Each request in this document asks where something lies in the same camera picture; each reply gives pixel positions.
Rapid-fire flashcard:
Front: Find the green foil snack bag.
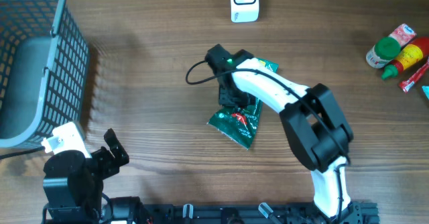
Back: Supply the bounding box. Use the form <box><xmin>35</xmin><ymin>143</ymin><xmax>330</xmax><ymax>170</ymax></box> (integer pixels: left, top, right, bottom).
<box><xmin>206</xmin><ymin>58</ymin><xmax>280</xmax><ymax>150</ymax></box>

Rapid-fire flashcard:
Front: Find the green lid clear jar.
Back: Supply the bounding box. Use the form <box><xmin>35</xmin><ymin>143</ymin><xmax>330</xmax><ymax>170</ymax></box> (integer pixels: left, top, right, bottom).
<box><xmin>365</xmin><ymin>37</ymin><xmax>401</xmax><ymax>68</ymax></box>

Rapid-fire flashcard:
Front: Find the red stick sachet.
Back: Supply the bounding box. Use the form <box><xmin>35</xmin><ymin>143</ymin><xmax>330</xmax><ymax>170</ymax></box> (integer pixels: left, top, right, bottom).
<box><xmin>398</xmin><ymin>60</ymin><xmax>429</xmax><ymax>93</ymax></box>

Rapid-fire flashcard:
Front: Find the red white tissue packet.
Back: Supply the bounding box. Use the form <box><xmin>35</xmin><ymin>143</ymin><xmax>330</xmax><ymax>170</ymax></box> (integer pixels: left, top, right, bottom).
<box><xmin>389</xmin><ymin>23</ymin><xmax>417</xmax><ymax>47</ymax></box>

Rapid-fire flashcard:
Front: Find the red sauce bottle green cap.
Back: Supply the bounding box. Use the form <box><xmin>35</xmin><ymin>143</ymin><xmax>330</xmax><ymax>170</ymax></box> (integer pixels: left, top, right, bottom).
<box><xmin>381</xmin><ymin>37</ymin><xmax>428</xmax><ymax>80</ymax></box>

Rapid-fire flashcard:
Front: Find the light teal small packet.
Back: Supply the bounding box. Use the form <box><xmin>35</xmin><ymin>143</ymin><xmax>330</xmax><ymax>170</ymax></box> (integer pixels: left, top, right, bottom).
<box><xmin>422</xmin><ymin>86</ymin><xmax>429</xmax><ymax>99</ymax></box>

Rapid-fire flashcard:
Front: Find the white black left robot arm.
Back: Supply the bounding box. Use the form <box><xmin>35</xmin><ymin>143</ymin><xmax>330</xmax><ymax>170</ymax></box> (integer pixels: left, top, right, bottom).
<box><xmin>42</xmin><ymin>129</ymin><xmax>153</xmax><ymax>223</ymax></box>

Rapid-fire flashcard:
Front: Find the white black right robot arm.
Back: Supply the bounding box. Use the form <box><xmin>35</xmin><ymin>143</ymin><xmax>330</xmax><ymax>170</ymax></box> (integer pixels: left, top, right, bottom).
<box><xmin>204</xmin><ymin>44</ymin><xmax>353</xmax><ymax>223</ymax></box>

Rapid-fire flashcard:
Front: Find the white barcode scanner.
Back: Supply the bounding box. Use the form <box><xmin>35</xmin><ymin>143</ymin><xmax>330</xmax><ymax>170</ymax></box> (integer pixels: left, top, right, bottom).
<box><xmin>230</xmin><ymin>0</ymin><xmax>259</xmax><ymax>23</ymax></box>

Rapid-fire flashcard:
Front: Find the grey plastic mesh basket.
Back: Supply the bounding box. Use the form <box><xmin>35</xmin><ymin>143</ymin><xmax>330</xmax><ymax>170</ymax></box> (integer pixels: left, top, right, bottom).
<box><xmin>1</xmin><ymin>0</ymin><xmax>90</xmax><ymax>149</ymax></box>

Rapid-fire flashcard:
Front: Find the black left camera cable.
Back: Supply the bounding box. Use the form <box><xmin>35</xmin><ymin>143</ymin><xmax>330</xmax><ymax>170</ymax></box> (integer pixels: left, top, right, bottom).
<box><xmin>0</xmin><ymin>146</ymin><xmax>46</xmax><ymax>161</ymax></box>

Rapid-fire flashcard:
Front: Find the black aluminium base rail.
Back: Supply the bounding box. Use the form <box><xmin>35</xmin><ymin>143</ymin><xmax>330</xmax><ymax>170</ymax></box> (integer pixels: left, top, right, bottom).
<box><xmin>145</xmin><ymin>201</ymin><xmax>381</xmax><ymax>224</ymax></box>

